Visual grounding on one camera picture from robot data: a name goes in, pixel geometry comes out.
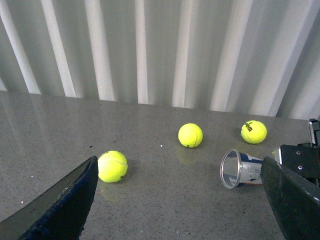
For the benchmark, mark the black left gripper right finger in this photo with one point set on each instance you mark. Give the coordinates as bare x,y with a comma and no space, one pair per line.
295,201

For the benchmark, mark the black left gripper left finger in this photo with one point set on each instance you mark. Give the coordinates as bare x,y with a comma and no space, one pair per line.
59,213

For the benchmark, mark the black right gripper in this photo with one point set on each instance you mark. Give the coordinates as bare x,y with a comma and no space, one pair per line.
302,160

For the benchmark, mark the clear plastic tennis ball can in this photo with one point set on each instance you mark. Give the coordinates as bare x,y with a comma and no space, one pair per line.
238,169

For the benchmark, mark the middle tennis ball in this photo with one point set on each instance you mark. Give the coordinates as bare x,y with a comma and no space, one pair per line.
254,132

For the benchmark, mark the tennis ball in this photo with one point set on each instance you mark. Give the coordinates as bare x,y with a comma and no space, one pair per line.
254,132
112,166
190,135

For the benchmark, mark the far left tennis ball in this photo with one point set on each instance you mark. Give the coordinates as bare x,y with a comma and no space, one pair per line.
112,166

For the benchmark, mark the white pleated curtain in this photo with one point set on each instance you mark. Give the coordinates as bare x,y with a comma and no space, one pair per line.
257,57

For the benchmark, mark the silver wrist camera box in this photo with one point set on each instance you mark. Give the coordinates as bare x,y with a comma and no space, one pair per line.
314,129

